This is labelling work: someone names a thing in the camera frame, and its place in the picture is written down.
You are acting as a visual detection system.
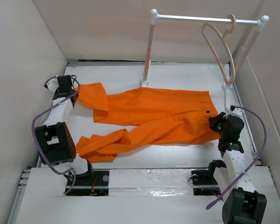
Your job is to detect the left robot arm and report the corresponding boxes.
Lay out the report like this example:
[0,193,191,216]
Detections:
[32,75,95,185]

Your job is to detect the wooden clothes hanger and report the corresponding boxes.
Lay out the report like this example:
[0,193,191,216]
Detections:
[202,14,237,85]

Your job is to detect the orange trousers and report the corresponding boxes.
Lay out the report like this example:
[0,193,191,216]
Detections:
[76,83,219,162]

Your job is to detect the white clothes rack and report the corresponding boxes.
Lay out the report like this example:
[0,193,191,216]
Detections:
[140,9,269,110]

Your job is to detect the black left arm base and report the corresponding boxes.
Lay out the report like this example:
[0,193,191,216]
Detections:
[64,162,110,196]

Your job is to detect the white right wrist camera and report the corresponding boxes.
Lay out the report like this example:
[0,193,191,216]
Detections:
[224,105,243,119]

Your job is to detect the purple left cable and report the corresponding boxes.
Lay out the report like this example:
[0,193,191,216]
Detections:
[31,76,81,196]

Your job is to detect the white foam front panel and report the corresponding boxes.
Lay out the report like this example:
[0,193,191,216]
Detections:
[15,166,280,224]

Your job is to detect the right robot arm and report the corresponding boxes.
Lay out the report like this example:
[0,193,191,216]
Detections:
[206,108,267,224]

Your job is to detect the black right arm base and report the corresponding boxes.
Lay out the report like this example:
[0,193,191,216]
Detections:
[188,160,226,196]

